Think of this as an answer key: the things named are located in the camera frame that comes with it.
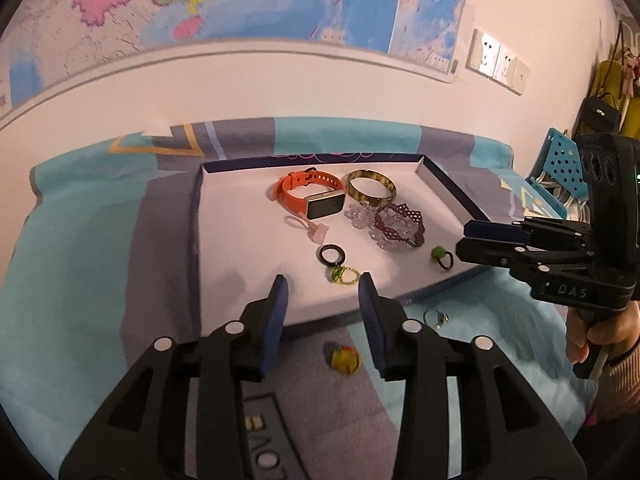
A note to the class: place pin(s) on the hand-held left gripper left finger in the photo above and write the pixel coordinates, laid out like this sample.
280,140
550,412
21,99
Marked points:
270,330

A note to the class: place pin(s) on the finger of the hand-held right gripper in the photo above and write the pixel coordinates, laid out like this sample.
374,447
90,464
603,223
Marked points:
490,255
492,231

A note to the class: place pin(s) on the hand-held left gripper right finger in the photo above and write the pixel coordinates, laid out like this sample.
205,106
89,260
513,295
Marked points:
372,325

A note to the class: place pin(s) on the dark blue shallow box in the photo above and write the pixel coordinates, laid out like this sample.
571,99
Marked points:
240,240

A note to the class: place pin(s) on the person's right forearm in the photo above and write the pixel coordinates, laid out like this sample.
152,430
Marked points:
622,385

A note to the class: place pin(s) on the person's right hand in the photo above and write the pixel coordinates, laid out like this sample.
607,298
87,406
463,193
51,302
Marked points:
620,330

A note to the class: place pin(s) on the blue plastic basket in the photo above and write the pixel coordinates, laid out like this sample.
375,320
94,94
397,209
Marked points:
560,160

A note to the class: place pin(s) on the black handbag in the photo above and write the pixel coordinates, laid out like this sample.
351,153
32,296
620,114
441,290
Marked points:
600,115

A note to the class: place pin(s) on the orange smartwatch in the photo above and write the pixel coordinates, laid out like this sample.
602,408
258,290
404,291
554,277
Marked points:
295,202

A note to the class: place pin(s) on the amber bangle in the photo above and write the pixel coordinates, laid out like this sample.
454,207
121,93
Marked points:
355,192

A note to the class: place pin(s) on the plush toy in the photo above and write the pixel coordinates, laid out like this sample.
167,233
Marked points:
631,67

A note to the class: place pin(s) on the dark cloth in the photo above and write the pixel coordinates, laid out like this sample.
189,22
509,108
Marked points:
615,455

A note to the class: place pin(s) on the white wall sockets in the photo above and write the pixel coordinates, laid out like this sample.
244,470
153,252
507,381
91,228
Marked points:
482,50

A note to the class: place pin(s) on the wall map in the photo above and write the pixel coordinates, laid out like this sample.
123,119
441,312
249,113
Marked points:
250,0

